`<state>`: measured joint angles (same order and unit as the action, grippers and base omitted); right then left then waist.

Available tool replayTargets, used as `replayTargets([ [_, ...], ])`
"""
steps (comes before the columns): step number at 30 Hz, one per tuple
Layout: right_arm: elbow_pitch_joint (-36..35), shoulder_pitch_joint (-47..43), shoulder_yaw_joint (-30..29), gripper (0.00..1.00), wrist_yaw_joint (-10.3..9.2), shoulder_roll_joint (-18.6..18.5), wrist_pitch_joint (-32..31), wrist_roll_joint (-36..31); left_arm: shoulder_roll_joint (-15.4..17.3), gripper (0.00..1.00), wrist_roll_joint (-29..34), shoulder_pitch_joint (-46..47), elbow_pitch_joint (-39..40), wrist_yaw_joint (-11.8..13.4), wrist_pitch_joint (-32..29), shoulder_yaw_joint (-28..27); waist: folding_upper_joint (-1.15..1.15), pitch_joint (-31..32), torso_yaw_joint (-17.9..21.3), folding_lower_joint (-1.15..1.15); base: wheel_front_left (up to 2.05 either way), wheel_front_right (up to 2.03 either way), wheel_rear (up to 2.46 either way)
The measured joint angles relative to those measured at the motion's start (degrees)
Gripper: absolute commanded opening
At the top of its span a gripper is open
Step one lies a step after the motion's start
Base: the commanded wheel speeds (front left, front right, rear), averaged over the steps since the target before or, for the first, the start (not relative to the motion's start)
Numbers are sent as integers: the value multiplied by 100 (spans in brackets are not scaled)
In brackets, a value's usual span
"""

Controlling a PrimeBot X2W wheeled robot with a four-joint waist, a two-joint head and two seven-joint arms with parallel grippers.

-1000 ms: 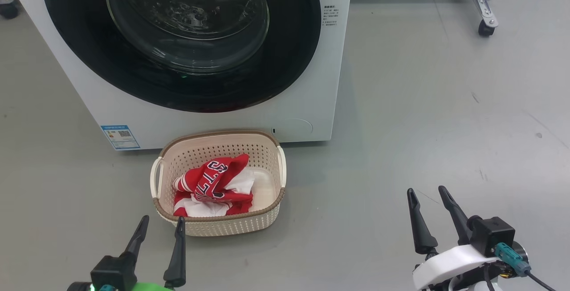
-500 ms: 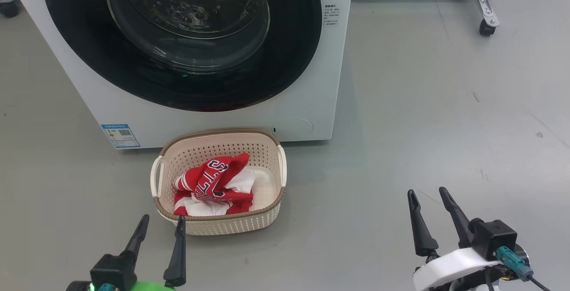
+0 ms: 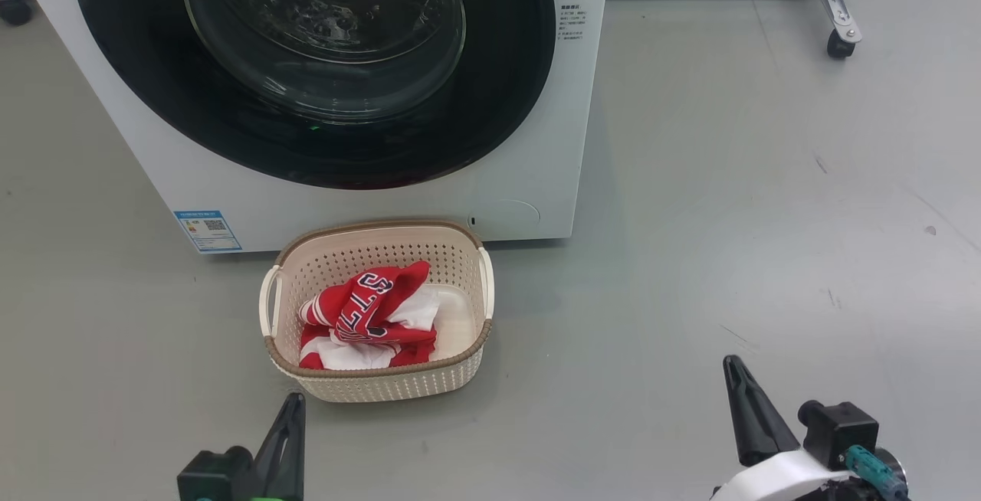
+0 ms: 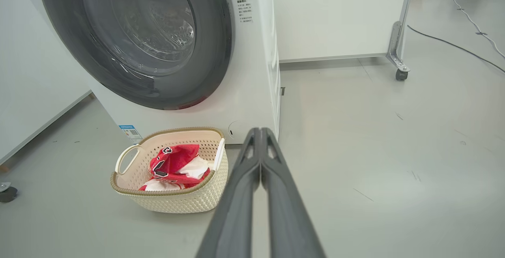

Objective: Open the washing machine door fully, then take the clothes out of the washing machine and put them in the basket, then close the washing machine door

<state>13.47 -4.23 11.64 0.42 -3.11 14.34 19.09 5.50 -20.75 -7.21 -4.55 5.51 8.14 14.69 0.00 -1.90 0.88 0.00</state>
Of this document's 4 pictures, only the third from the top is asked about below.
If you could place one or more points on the black caster wheel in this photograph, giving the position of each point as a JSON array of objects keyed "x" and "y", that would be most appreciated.
[
  {"x": 15, "y": 7},
  {"x": 840, "y": 44}
]

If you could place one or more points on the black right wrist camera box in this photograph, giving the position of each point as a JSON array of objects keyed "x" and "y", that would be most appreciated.
[{"x": 839, "y": 432}]

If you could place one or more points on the cream perforated laundry basket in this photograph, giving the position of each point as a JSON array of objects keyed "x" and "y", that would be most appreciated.
[{"x": 383, "y": 382}]

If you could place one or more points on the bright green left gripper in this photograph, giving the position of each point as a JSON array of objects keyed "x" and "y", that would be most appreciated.
[{"x": 245, "y": 498}]

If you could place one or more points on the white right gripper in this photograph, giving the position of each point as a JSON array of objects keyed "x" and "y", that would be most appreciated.
[{"x": 774, "y": 478}]

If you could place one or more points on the blue energy label sticker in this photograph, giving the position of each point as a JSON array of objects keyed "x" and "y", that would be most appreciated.
[{"x": 207, "y": 231}]

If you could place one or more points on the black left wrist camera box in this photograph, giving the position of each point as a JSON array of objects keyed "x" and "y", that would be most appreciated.
[{"x": 214, "y": 474}]

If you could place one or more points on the red and white jersey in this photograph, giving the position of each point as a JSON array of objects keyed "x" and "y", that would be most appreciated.
[{"x": 368, "y": 302}]

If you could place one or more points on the black text notice sticker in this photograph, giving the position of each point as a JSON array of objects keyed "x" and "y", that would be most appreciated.
[{"x": 573, "y": 22}]

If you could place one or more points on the glass washing machine door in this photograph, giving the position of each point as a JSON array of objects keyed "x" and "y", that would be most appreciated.
[{"x": 498, "y": 87}]

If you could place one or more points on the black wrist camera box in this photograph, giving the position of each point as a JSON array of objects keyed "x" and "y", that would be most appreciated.
[
  {"x": 839, "y": 432},
  {"x": 214, "y": 474}
]

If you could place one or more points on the white front-load washing machine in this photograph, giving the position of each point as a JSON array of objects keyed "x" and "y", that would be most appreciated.
[{"x": 529, "y": 164}]

